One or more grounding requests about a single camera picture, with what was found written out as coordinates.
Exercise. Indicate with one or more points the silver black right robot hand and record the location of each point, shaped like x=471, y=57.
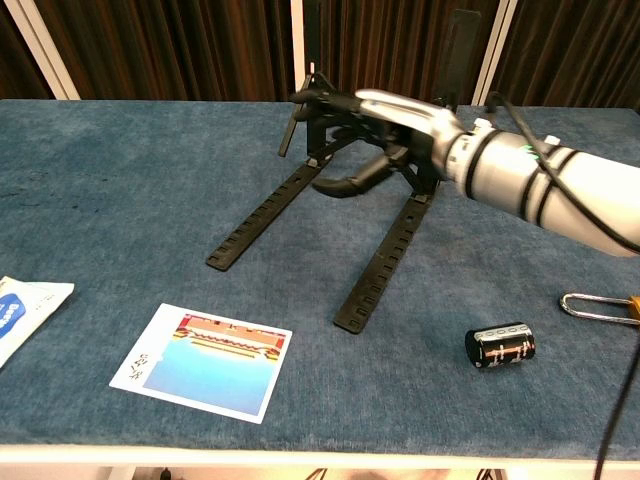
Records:
x=410, y=117

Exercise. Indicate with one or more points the black folding laptop stand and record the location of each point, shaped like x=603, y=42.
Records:
x=385, y=260

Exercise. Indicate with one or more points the dark brown pleated curtain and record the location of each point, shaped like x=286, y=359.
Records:
x=175, y=45

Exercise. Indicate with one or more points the black cylindrical capacitor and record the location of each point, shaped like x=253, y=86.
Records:
x=500, y=347

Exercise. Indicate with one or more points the silver shackle brass padlock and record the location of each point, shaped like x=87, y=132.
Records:
x=595, y=315

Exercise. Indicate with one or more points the blue carpet table cover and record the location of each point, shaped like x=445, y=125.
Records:
x=100, y=200

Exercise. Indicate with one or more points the blue and red picture postcard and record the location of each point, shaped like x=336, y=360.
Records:
x=210, y=370

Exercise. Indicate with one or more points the white and blue sachet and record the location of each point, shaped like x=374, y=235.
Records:
x=25, y=315

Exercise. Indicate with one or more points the white slanted frame post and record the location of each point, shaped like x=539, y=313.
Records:
x=45, y=55
x=492, y=55

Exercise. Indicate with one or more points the white vertical double frame post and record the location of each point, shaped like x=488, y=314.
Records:
x=297, y=45

